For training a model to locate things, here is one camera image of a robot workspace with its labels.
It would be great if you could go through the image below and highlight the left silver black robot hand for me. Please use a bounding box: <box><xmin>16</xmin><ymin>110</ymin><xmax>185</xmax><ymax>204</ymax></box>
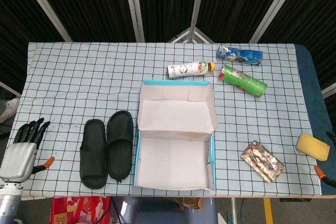
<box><xmin>0</xmin><ymin>117</ymin><xmax>55</xmax><ymax>183</ymax></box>

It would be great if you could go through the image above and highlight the red patterned bag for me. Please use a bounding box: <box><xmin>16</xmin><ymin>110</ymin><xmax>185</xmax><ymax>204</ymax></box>
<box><xmin>51</xmin><ymin>196</ymin><xmax>112</xmax><ymax>224</ymax></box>

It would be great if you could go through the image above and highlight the black rubber slipper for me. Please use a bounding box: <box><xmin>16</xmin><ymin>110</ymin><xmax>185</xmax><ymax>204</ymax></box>
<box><xmin>106</xmin><ymin>110</ymin><xmax>134</xmax><ymax>183</ymax></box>
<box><xmin>79</xmin><ymin>119</ymin><xmax>109</xmax><ymax>189</ymax></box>

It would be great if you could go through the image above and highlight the light blue open shoe box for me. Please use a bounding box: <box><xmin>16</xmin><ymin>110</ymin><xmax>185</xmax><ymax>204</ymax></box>
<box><xmin>133</xmin><ymin>79</ymin><xmax>219</xmax><ymax>191</ymax></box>

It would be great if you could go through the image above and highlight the white metal screen foot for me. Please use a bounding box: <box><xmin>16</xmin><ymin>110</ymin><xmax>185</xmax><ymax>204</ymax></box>
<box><xmin>167</xmin><ymin>26</ymin><xmax>215</xmax><ymax>43</ymax></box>

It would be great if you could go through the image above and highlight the blue checkered tablecloth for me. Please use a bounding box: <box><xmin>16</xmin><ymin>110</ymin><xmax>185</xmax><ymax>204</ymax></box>
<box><xmin>1</xmin><ymin>41</ymin><xmax>322</xmax><ymax>201</ymax></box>

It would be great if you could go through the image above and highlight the blue snack package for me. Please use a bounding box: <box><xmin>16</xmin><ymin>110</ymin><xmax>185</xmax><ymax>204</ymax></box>
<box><xmin>216</xmin><ymin>45</ymin><xmax>264</xmax><ymax>67</ymax></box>

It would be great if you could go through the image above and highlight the yellow pole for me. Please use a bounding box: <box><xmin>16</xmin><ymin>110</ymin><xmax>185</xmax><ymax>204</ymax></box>
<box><xmin>263</xmin><ymin>197</ymin><xmax>272</xmax><ymax>224</ymax></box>

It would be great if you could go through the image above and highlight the dark blue table pad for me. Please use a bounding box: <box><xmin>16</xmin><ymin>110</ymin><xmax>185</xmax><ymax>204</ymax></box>
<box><xmin>293</xmin><ymin>43</ymin><xmax>336</xmax><ymax>196</ymax></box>

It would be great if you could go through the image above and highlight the white drink bottle yellow cap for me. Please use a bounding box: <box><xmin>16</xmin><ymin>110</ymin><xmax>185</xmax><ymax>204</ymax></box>
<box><xmin>167</xmin><ymin>61</ymin><xmax>216</xmax><ymax>80</ymax></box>

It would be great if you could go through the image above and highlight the yellow sponge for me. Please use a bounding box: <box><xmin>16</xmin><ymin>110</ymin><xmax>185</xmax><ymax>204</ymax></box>
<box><xmin>296</xmin><ymin>133</ymin><xmax>331</xmax><ymax>162</ymax></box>

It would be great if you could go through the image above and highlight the grey metal table leg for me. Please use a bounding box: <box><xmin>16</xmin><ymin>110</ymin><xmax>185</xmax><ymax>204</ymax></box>
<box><xmin>230</xmin><ymin>197</ymin><xmax>237</xmax><ymax>224</ymax></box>

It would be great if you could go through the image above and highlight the white metal frame rail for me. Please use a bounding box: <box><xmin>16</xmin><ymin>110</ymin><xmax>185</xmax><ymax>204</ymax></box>
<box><xmin>321</xmin><ymin>83</ymin><xmax>336</xmax><ymax>99</ymax></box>
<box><xmin>0</xmin><ymin>81</ymin><xmax>22</xmax><ymax>98</ymax></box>

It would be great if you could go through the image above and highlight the brown paper bag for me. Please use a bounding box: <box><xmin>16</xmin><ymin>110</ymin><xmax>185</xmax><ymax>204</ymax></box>
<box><xmin>172</xmin><ymin>197</ymin><xmax>205</xmax><ymax>210</ymax></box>

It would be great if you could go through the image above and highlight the blue plastic chair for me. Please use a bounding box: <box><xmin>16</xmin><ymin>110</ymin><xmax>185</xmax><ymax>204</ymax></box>
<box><xmin>111</xmin><ymin>197</ymin><xmax>218</xmax><ymax>224</ymax></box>

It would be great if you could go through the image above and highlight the green chip canister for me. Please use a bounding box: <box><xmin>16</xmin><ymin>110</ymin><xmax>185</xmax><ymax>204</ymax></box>
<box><xmin>218</xmin><ymin>64</ymin><xmax>268</xmax><ymax>99</ymax></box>

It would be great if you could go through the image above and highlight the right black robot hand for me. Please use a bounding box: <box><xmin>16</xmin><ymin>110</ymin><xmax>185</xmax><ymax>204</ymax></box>
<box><xmin>314</xmin><ymin>131</ymin><xmax>336</xmax><ymax>186</ymax></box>

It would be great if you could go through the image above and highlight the silver red snack packet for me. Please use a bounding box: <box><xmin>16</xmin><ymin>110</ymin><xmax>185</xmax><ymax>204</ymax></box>
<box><xmin>240</xmin><ymin>141</ymin><xmax>286</xmax><ymax>183</ymax></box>

